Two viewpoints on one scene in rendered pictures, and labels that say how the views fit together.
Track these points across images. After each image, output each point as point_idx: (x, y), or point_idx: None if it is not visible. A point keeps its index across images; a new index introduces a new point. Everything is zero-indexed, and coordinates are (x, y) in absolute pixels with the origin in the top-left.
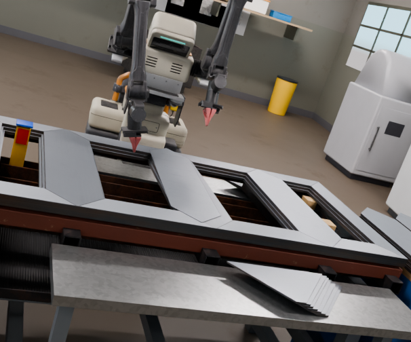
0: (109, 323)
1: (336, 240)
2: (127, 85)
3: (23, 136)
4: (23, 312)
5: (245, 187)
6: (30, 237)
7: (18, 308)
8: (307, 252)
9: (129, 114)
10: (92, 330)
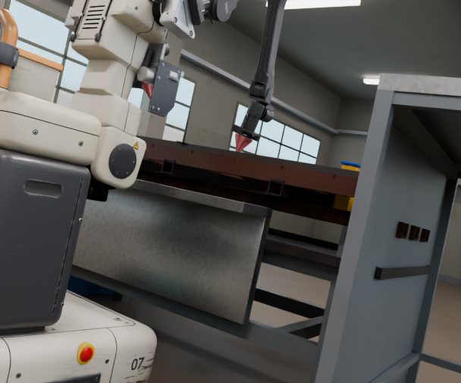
0: (160, 365)
1: None
2: (272, 89)
3: None
4: (317, 317)
5: None
6: (332, 254)
7: (319, 318)
8: None
9: (265, 117)
10: (189, 370)
